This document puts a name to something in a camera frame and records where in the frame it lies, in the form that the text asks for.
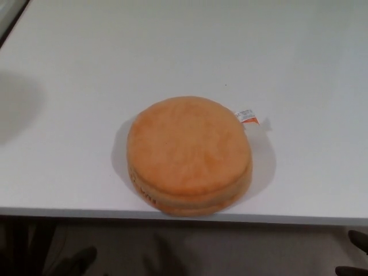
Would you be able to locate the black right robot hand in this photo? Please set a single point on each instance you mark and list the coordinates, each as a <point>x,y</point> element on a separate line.
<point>365,258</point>

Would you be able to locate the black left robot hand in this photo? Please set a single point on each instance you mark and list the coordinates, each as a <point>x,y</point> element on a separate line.
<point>82,260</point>

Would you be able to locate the orange plush round plate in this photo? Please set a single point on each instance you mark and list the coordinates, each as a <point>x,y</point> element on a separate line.
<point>187,152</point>

